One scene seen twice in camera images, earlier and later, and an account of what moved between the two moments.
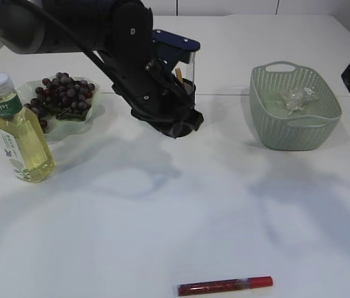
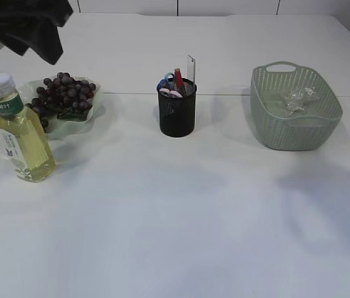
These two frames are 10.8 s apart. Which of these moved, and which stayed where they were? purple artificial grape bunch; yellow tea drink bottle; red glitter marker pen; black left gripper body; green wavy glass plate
Moved: black left gripper body; red glitter marker pen
Stayed: purple artificial grape bunch; yellow tea drink bottle; green wavy glass plate
